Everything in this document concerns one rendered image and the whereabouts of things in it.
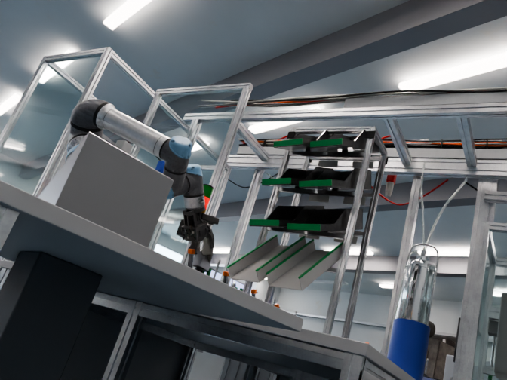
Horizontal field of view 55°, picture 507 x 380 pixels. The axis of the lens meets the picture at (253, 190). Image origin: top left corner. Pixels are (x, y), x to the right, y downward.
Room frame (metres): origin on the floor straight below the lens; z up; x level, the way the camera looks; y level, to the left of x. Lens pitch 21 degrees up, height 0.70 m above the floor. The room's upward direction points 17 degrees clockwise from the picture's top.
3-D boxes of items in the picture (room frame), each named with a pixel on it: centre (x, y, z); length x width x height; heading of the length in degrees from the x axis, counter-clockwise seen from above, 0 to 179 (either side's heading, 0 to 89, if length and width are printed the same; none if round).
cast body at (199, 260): (1.81, 0.10, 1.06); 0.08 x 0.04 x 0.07; 146
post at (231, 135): (2.03, 0.18, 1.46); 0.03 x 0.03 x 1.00; 56
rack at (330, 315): (1.70, -0.27, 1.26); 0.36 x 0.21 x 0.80; 56
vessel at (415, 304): (2.12, -0.84, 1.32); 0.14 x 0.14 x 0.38
